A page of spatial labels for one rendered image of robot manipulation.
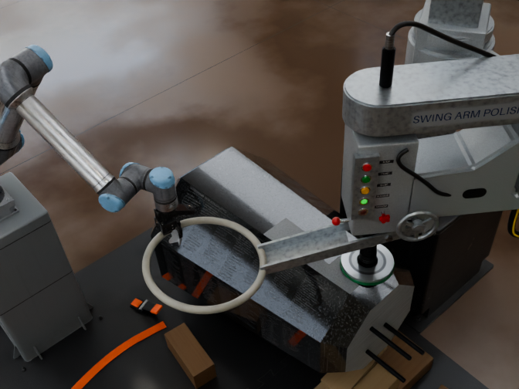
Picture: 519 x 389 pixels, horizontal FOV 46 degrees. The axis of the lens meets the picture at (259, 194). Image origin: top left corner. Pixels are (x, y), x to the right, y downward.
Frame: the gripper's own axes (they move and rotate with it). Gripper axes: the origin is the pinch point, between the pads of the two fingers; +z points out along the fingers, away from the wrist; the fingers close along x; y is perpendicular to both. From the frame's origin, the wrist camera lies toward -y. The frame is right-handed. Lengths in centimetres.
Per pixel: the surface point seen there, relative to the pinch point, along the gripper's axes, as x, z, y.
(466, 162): 76, -54, -76
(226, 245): 3.8, 15.2, -21.2
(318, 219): 24, 4, -58
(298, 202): 10, 4, -57
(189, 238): -15.4, 21.0, -12.3
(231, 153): -39, 4, -52
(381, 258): 59, 1, -62
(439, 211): 75, -35, -69
